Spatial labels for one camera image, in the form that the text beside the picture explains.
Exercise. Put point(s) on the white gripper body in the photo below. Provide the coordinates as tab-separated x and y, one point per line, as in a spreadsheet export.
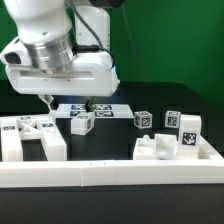
89	74

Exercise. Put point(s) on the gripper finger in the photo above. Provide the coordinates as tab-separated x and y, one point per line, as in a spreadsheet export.
89	106
49	101

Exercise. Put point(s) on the white chair seat part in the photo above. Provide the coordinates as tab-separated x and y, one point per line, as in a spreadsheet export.
165	147

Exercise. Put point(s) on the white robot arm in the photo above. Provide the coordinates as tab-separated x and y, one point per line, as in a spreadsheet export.
62	48

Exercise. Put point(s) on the white flat tagged plate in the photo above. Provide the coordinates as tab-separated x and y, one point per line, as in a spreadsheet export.
109	111

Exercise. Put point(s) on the white tagged cube left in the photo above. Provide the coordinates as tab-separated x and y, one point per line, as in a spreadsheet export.
143	119

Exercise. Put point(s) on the white tagged cube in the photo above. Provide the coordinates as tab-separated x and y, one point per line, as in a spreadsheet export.
143	119
172	119

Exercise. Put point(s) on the white tagged cube right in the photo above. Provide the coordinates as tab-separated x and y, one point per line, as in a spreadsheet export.
172	119

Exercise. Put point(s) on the white boundary fence frame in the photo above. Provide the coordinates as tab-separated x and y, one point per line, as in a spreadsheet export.
14	172

